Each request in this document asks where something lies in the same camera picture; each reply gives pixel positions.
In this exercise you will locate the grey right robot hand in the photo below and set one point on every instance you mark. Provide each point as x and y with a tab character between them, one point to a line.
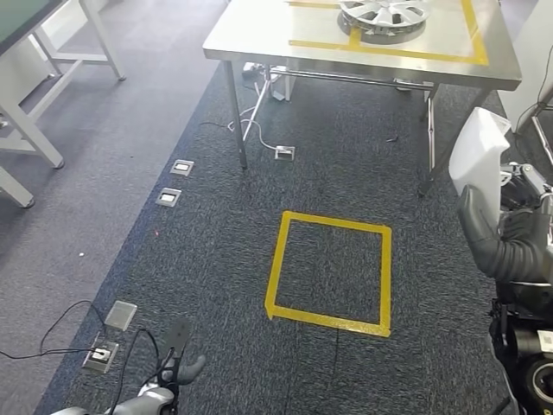
523	223

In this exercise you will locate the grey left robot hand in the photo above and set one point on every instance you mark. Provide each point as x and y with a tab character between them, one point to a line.
192	369

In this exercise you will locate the white plastic part orange writing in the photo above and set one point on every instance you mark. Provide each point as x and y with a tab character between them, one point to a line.
475	154

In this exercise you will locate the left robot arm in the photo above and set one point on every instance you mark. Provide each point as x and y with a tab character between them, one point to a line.
147	401

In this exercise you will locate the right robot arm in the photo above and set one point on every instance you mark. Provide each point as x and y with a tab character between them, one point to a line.
510	263

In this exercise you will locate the silver floor outlet with plug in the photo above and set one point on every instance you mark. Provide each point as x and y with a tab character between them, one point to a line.
100	357

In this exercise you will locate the white table panel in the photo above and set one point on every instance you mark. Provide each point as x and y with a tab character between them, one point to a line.
526	57

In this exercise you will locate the yellow floor tape square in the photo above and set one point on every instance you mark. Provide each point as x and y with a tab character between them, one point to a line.
385	275

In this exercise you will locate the silver wheel hubcap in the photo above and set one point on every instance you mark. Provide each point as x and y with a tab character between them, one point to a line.
384	14

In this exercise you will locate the green top white desk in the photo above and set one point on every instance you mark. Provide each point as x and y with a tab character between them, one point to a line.
26	132

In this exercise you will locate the metal table frame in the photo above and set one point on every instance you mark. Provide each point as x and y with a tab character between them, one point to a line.
543	137

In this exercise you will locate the yellow tape rectangle frame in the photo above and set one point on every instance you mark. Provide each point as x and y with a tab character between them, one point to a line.
388	51

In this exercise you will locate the steel frame table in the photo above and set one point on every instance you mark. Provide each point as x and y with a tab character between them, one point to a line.
259	28

